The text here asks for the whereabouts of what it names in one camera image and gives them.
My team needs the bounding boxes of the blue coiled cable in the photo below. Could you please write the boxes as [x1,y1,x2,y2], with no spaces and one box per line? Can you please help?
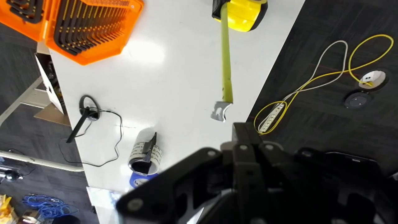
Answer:
[22,193,75,221]

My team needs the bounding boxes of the white floor cable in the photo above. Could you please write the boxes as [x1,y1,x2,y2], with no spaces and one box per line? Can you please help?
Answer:
[257,38,349,126]

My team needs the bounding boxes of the white floor outlet plug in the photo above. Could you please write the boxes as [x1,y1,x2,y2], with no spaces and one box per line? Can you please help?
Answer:
[359,70,386,89]

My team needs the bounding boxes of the black and white cylindrical device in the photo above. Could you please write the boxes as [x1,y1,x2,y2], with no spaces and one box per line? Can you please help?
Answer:
[128,127,162,175]

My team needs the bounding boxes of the round black floor cover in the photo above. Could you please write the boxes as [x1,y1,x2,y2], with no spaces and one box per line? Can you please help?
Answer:
[343,92,370,109]

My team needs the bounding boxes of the yellow measuring tape case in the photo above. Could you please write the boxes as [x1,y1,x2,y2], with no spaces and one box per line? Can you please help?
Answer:
[211,0,268,122]

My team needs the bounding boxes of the yellow floor cable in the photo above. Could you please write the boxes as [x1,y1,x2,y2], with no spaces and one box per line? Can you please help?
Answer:
[252,33,395,137]

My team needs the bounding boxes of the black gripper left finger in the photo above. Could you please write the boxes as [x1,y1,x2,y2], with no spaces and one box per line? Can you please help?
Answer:
[115,123,266,224]

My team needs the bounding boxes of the orange hex key set case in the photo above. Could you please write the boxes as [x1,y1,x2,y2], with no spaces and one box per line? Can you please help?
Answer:
[0,0,144,65]

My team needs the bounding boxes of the white power strip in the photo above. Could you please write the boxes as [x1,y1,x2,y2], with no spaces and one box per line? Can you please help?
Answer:
[257,103,283,133]

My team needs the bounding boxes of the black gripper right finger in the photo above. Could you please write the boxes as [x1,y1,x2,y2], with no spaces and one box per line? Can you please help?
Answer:
[259,140,398,224]

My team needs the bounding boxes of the black headset with cable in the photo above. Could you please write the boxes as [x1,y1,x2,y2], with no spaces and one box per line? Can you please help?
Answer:
[65,94,123,168]

